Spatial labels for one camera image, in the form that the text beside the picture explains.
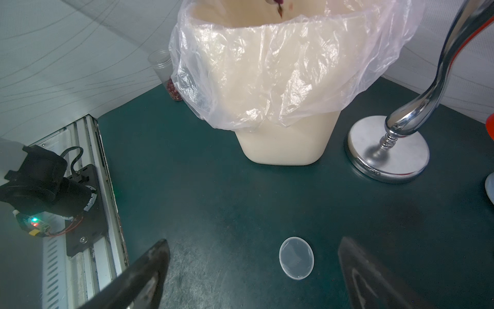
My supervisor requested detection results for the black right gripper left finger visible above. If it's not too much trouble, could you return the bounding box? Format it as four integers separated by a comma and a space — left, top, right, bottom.
81, 239, 171, 308

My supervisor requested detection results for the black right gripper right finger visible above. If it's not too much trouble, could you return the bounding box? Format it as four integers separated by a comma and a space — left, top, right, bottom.
338, 237, 434, 308

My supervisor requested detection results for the clear plastic jar lid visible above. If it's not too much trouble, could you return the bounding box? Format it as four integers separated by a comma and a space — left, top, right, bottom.
279, 236, 315, 281

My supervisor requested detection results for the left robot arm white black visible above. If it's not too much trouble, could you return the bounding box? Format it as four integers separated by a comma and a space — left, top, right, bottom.
1, 139, 97, 238

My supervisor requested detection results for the white vent strip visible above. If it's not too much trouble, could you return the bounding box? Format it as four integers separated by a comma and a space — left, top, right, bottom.
41, 235, 69, 309

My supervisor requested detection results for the chrome glass holder stand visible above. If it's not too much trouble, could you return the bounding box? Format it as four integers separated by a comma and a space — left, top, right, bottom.
345, 1, 493, 184

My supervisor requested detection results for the clear wine glass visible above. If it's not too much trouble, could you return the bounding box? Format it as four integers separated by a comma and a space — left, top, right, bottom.
484, 173, 494, 205

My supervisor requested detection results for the red plastic wine glass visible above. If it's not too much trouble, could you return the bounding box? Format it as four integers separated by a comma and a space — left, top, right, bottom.
485, 114, 494, 140

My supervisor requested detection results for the jar with flowers left side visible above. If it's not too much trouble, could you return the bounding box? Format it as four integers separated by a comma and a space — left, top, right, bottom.
148, 50, 183, 102

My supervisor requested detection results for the cream trash bin with bag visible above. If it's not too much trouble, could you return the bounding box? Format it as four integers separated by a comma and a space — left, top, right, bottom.
169, 1, 425, 166

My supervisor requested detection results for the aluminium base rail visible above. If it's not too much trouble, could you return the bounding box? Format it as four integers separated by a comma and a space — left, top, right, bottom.
23, 115, 127, 308

